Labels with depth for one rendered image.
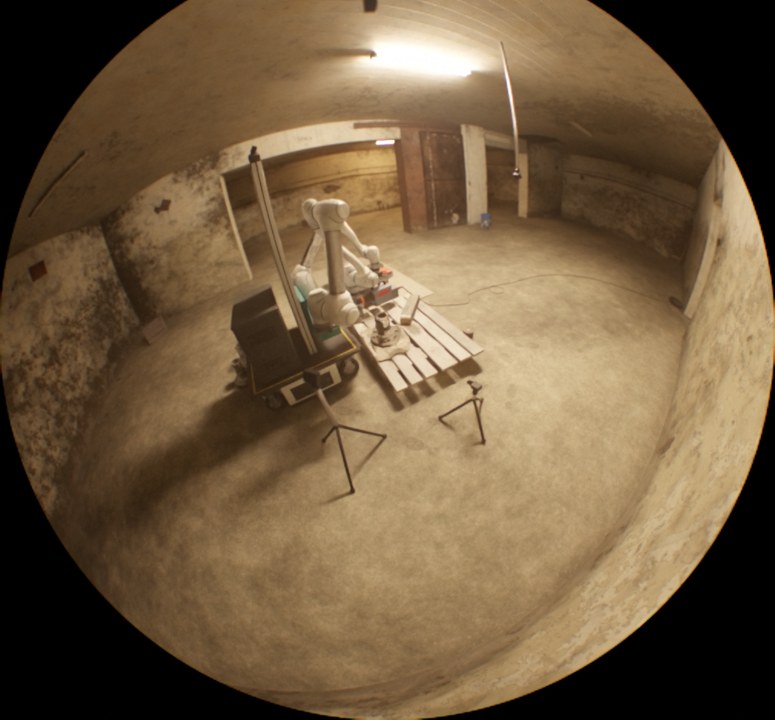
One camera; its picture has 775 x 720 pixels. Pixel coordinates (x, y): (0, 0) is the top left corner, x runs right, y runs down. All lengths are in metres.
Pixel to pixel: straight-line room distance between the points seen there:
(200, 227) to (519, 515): 6.07
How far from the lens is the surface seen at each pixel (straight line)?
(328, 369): 1.81
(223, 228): 5.43
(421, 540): 1.46
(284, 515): 1.68
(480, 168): 7.39
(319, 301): 1.55
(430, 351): 1.97
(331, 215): 1.30
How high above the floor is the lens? 1.45
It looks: 36 degrees down
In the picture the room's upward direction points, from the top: 9 degrees counter-clockwise
